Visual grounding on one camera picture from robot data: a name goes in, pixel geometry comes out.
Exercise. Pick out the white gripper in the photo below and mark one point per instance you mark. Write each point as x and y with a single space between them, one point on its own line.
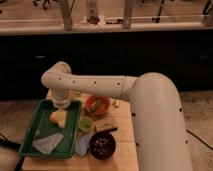
62 117

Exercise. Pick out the orange red apple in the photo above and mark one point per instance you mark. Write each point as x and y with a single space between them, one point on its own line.
53 118

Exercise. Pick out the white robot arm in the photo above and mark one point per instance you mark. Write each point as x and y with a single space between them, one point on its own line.
155 105

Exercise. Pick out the green plastic tray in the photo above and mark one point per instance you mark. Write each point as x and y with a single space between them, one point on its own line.
41 127

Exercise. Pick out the white cloth in tray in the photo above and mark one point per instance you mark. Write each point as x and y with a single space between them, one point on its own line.
47 144

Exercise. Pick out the small green cup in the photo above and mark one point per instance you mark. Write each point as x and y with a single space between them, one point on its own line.
85 124

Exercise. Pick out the light blue sponge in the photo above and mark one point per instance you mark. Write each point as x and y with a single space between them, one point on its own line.
82 145

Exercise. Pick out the orange bowl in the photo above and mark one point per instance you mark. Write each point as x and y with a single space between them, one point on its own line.
102 110

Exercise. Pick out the green vegetable in bowl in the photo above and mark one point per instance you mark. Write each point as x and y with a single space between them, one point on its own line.
96 105

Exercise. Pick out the wooden brush block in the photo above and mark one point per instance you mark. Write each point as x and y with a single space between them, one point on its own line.
106 126

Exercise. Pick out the dark bowl with nuts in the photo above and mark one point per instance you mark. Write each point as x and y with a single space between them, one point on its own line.
102 145

